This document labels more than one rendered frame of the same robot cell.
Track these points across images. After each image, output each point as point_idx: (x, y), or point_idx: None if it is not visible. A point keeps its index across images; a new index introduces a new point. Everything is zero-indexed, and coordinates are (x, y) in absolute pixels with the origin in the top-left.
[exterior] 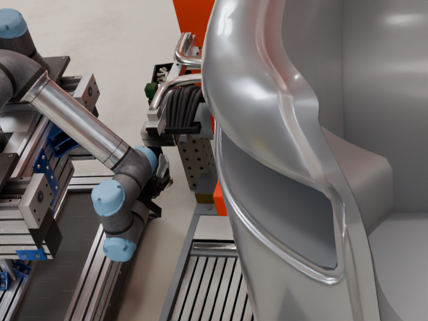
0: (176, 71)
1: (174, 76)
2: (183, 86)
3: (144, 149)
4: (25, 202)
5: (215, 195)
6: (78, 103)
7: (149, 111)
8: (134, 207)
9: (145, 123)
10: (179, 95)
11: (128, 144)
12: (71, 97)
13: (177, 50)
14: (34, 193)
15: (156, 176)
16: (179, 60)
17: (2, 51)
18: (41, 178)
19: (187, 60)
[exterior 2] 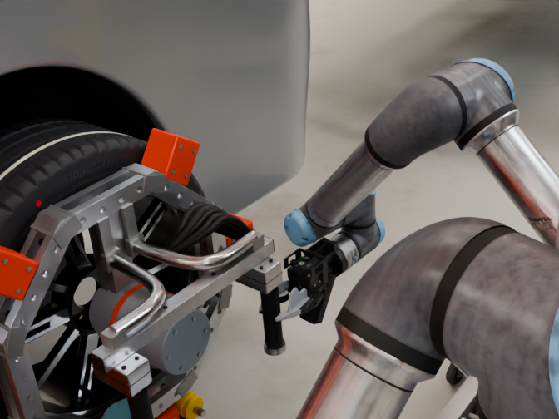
0: (176, 298)
1: (186, 290)
2: (152, 414)
3: (293, 211)
4: (473, 382)
5: (249, 220)
6: (343, 164)
7: (257, 235)
8: (333, 237)
9: (266, 269)
10: (216, 209)
11: (307, 205)
12: (348, 157)
13: (152, 298)
14: (457, 391)
15: (289, 280)
16: (164, 288)
17: (411, 86)
18: (442, 411)
19: (155, 278)
